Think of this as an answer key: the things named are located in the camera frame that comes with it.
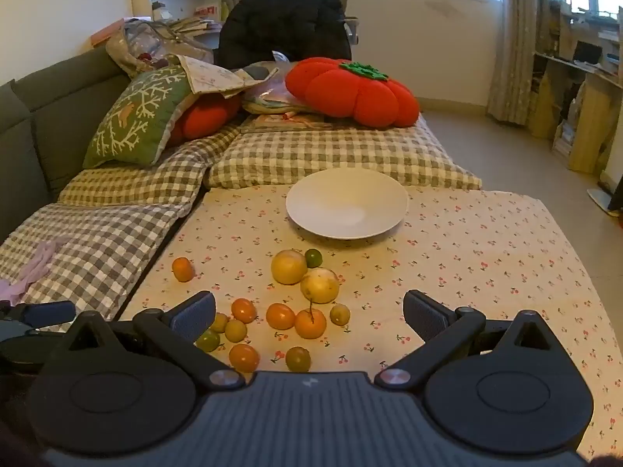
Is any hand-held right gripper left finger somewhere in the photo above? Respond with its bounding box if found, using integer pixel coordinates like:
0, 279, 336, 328
46, 290, 246, 391

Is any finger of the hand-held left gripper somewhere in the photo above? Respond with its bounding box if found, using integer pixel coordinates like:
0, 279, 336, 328
0, 300, 77, 328

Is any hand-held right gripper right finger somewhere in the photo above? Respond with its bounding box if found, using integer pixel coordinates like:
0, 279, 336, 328
374, 289, 580, 390

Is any small orange tangerine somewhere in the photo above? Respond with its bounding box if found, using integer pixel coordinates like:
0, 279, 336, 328
229, 344, 260, 373
172, 257, 196, 283
266, 303, 297, 330
294, 297, 327, 340
231, 298, 258, 324

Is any large pale yellow fruit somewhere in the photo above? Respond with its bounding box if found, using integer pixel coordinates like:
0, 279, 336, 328
300, 267, 340, 304
271, 249, 308, 285

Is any white ribbed plate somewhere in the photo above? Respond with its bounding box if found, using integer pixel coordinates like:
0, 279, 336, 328
285, 168, 410, 241

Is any pink cloth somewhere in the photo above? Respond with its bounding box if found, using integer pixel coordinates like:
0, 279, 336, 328
0, 239, 69, 305

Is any cherry print cloth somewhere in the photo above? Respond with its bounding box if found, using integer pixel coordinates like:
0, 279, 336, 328
117, 182, 623, 458

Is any grey checked blanket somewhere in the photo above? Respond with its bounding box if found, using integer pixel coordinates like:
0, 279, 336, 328
0, 126, 244, 322

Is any grey checked pillow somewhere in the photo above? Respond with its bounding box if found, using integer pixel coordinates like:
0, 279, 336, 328
203, 113, 482, 190

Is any grey-green sofa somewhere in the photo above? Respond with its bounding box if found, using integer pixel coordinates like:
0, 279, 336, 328
0, 44, 128, 244

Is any plain red cushion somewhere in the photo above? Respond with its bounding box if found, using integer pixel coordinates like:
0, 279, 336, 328
170, 93, 243, 147

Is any green branch pattern cushion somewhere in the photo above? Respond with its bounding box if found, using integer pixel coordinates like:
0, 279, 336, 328
83, 65, 198, 169

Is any white stand base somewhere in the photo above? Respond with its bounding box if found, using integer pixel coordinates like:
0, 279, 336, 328
586, 182, 623, 215

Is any stack of magazines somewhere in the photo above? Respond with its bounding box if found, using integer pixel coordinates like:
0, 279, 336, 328
238, 111, 341, 133

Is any pile of plastic bags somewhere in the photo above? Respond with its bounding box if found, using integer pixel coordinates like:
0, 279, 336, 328
241, 51, 312, 115

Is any red tomato shaped cushion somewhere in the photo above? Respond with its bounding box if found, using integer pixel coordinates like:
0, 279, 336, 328
285, 57, 420, 130

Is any beige floral cloth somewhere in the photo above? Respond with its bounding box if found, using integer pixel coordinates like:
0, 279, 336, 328
178, 55, 273, 98

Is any wooden shelf unit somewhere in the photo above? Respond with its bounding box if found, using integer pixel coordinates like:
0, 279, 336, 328
528, 0, 623, 176

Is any clear plastic storage bag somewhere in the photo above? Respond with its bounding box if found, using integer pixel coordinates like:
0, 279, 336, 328
104, 17, 217, 76

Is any orange flat box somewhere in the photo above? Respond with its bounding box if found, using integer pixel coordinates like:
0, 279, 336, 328
90, 18, 128, 49

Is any grey office chair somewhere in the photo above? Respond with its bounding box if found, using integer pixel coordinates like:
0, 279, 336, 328
336, 0, 363, 59

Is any black jacket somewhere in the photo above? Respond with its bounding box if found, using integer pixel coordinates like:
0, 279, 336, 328
214, 0, 354, 70

